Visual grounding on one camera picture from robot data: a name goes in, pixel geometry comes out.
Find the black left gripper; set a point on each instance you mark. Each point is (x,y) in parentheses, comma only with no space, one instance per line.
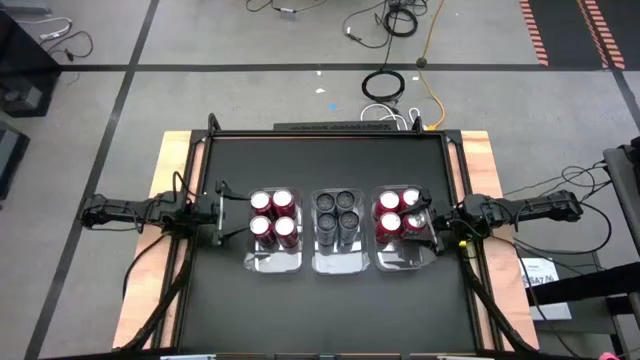
(212,215)

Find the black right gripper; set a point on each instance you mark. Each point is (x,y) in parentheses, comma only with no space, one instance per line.
(442,220)

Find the red Fanta strawberry can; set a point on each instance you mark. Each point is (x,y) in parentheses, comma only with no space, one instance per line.
(389,226)
(388,201)
(415,221)
(410,196)

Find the red Coca-Cola can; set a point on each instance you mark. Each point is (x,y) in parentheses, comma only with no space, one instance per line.
(283,200)
(262,229)
(260,201)
(286,230)

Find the clear plastic bin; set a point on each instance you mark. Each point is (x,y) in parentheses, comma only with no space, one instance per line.
(395,257)
(340,255)
(272,260)

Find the white Celsius slim can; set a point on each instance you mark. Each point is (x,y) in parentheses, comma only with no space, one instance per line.
(345,200)
(325,202)
(348,225)
(326,227)

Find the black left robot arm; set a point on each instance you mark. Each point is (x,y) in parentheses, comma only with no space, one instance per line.
(125,212)

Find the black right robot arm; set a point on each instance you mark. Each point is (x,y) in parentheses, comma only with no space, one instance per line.
(520,210)

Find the light wooden table board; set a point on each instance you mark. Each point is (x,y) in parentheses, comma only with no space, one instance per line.
(480,150)

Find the white paper label sheet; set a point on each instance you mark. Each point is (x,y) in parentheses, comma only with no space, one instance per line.
(537,270)

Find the black power strip bar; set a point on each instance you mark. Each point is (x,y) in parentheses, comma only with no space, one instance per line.
(340,126)

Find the black round floor plug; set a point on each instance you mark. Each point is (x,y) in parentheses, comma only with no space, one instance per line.
(421,62)

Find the black metal beam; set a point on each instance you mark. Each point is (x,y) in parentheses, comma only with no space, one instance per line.
(590,285)

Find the grey chair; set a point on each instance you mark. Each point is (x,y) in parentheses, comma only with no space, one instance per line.
(625,190)

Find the pink object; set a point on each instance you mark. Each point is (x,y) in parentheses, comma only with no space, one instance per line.
(609,356)

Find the dark grey equipment case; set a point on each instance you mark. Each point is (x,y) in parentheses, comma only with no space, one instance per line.
(10,155)

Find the black mat with orange stripes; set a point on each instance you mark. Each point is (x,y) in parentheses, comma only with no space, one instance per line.
(560,30)

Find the black cabinet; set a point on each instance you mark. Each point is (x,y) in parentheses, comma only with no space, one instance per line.
(20,60)

